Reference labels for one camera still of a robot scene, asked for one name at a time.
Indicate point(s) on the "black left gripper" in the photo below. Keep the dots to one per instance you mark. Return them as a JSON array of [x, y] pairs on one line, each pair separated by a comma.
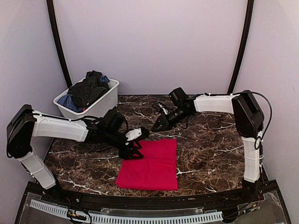
[[126, 154]]

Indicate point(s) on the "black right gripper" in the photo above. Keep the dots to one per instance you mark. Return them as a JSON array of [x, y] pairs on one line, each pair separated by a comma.
[[165, 123]]

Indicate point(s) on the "red t-shirt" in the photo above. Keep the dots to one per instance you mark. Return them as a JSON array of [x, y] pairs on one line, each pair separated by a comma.
[[155, 172]]

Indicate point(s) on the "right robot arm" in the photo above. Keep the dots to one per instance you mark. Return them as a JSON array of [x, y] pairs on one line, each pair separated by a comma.
[[249, 119]]

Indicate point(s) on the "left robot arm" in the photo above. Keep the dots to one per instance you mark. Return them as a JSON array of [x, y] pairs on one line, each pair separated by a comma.
[[28, 123]]

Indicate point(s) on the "white plastic laundry bin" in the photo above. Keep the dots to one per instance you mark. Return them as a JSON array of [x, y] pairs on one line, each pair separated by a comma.
[[98, 109]]

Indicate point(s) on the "black striped garment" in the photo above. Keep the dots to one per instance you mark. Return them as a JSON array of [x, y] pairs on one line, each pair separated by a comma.
[[86, 92]]

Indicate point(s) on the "blue checkered garment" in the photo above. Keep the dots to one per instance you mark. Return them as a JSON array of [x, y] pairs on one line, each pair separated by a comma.
[[67, 102]]

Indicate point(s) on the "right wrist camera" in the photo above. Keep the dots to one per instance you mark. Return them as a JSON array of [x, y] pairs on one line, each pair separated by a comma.
[[175, 98]]

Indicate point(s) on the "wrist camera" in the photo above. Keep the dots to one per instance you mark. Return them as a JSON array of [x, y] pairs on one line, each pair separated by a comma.
[[175, 98], [114, 119]]

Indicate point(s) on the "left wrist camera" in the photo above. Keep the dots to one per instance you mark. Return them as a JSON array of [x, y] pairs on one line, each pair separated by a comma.
[[114, 119]]

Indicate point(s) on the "black front rail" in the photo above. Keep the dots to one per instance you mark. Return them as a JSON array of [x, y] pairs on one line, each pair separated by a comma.
[[222, 200]]

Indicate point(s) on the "white slotted cable duct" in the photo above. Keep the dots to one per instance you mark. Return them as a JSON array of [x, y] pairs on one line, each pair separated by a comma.
[[122, 216]]

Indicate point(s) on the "black frame post right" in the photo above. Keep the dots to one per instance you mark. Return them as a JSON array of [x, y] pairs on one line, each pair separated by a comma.
[[242, 46]]

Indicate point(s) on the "black frame post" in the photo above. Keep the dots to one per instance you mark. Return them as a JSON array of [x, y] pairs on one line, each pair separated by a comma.
[[242, 46], [57, 42]]

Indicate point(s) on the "black frame post left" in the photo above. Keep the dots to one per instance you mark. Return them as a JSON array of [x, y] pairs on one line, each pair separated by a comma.
[[57, 42]]

